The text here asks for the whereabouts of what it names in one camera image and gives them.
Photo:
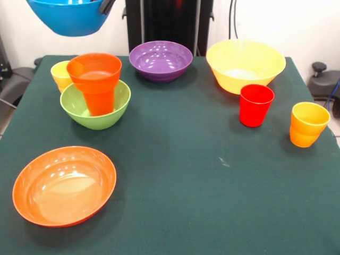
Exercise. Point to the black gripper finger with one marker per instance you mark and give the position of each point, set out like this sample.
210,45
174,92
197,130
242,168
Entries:
106,6

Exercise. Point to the blue bowl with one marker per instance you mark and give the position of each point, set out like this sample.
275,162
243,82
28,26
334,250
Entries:
69,21

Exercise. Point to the small orange bowl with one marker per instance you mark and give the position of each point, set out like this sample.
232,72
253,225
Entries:
93,79

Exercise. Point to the purple bowl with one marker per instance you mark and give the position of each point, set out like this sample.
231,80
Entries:
159,66

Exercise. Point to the tall orange cup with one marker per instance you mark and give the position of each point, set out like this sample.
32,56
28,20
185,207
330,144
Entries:
99,105

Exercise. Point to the green bowl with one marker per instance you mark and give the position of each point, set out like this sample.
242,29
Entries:
101,122

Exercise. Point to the yellow cup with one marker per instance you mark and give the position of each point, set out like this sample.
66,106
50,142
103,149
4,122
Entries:
59,77

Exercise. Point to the dark grey equipment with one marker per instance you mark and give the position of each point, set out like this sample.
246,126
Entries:
3,61

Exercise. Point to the large yellow bowl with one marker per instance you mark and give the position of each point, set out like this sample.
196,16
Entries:
244,61

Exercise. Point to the red cup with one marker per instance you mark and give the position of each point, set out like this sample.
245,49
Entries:
255,111

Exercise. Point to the wide shallow orange bowl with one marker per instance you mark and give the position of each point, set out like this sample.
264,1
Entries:
63,191

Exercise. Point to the dark green tablecloth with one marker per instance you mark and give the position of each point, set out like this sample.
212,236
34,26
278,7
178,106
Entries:
186,186

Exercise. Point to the stepped orange-yellow cup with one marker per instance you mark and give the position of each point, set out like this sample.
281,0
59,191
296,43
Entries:
305,130

